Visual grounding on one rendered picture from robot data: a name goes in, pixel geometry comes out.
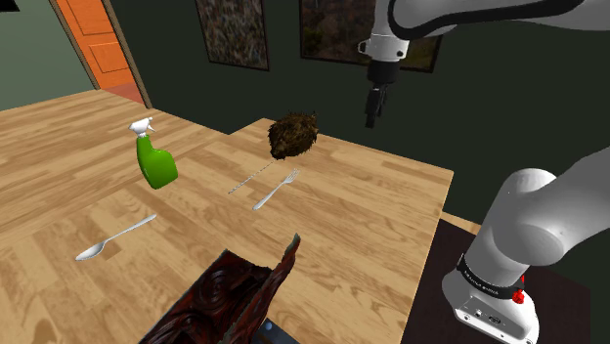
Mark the dark red carved box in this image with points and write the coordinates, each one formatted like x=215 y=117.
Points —
x=228 y=300

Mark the green spray bottle white nozzle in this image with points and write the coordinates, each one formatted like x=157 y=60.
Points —
x=156 y=164

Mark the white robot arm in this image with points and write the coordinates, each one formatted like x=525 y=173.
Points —
x=524 y=224

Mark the landscape wall picture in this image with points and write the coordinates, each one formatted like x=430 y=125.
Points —
x=333 y=33

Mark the silver fork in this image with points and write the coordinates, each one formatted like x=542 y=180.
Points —
x=276 y=189

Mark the brown feather duster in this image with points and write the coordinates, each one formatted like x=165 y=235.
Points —
x=291 y=136

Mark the dark robot stand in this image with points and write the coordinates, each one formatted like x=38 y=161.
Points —
x=453 y=286

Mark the silver spoon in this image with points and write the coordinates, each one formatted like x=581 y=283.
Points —
x=114 y=236

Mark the orange door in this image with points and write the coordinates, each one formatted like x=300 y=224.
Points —
x=97 y=43

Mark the brown wall picture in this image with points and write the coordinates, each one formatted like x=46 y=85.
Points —
x=233 y=31

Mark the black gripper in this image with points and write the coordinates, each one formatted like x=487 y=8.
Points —
x=382 y=72

